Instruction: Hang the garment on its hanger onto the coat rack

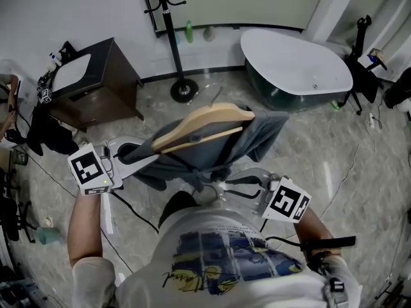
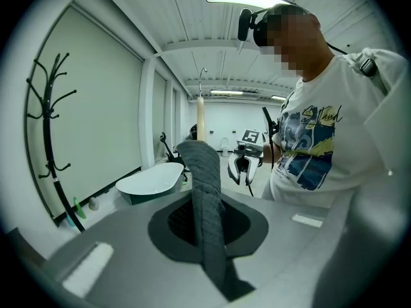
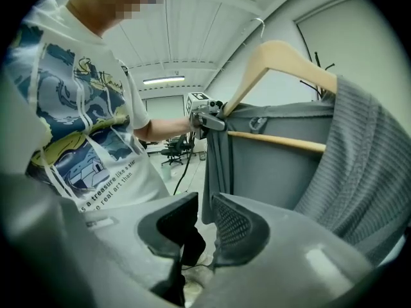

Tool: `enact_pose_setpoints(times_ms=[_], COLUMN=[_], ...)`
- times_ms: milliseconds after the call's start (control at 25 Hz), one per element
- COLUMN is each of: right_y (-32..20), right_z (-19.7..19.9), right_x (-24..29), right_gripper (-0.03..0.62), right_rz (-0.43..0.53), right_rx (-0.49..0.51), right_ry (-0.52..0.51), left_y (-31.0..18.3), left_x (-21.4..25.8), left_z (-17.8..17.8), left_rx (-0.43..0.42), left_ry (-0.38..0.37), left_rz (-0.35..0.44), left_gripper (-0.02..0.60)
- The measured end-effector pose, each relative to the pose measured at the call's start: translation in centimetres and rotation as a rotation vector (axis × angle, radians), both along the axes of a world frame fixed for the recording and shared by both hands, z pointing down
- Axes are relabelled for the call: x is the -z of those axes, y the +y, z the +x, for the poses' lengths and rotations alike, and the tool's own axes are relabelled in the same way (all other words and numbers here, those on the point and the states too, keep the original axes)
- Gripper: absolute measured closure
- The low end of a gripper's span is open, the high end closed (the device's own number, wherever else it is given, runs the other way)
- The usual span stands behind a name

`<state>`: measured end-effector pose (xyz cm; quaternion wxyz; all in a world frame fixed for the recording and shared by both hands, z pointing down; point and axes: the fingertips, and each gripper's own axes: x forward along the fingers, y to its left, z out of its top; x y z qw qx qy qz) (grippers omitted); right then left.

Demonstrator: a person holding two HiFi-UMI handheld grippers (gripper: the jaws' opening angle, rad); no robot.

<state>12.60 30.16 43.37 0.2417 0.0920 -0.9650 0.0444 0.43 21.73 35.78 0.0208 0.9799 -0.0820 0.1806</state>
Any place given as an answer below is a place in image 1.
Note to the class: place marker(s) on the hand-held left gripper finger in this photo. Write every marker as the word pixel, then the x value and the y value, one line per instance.
pixel 128 139
pixel 136 168

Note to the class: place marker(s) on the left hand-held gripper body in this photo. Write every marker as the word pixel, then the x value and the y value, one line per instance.
pixel 93 168

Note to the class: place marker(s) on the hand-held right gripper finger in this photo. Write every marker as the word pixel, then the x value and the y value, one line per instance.
pixel 247 175
pixel 241 192

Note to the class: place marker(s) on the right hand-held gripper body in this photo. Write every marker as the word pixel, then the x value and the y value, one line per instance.
pixel 285 201

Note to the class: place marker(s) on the grey bathrobe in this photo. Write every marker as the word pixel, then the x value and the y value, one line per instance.
pixel 205 152

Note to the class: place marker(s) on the wooden clothes hanger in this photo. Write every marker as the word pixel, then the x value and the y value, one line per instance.
pixel 199 124

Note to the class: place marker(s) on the black coat rack stand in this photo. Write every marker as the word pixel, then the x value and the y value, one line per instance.
pixel 171 43

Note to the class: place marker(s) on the person's left forearm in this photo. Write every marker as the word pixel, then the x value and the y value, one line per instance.
pixel 86 229

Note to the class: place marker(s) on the person's right forearm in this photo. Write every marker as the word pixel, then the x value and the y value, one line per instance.
pixel 313 228

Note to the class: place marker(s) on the dark wooden vanity cabinet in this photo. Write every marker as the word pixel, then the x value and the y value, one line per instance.
pixel 102 88

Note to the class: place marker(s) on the person's black trouser leg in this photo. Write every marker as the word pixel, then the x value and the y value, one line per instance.
pixel 178 207

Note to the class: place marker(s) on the green jar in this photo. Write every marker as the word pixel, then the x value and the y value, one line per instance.
pixel 20 157

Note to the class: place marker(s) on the white printed t-shirt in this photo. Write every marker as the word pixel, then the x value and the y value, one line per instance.
pixel 224 268

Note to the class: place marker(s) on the green cup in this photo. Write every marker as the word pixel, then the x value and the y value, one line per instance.
pixel 49 235

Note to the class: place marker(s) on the white sink basin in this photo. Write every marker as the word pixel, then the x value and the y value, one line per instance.
pixel 72 72

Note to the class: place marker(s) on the black swivel chair base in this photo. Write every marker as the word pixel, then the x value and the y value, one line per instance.
pixel 16 210

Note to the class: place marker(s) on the idle hand-held gripper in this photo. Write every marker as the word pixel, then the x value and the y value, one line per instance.
pixel 45 95

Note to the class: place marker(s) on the black faucet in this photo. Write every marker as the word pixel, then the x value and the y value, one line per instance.
pixel 67 50

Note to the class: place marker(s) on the white soap bottle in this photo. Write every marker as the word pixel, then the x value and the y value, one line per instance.
pixel 55 59

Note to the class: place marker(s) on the white bathtub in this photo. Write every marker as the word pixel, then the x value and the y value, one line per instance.
pixel 295 69

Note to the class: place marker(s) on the small white power strip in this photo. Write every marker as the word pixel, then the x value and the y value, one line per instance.
pixel 372 120

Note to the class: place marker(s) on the green bottle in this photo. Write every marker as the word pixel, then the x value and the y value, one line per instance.
pixel 189 30

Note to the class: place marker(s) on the grey bottle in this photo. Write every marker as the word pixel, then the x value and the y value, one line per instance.
pixel 209 33

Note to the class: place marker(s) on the black office chair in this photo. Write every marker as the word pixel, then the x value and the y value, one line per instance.
pixel 363 72

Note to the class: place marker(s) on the black bin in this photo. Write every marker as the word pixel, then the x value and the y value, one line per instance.
pixel 398 88

